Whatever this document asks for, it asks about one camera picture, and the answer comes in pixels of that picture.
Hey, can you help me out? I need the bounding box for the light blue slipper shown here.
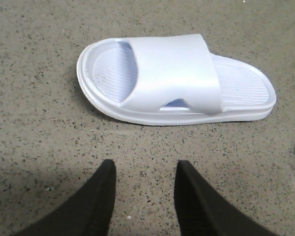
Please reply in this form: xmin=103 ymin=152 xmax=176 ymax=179
xmin=76 ymin=34 xmax=276 ymax=126

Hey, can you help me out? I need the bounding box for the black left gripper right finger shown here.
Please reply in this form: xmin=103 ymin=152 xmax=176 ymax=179
xmin=174 ymin=160 xmax=274 ymax=236

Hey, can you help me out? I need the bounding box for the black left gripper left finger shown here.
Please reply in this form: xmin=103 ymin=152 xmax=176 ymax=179
xmin=15 ymin=159 xmax=116 ymax=236

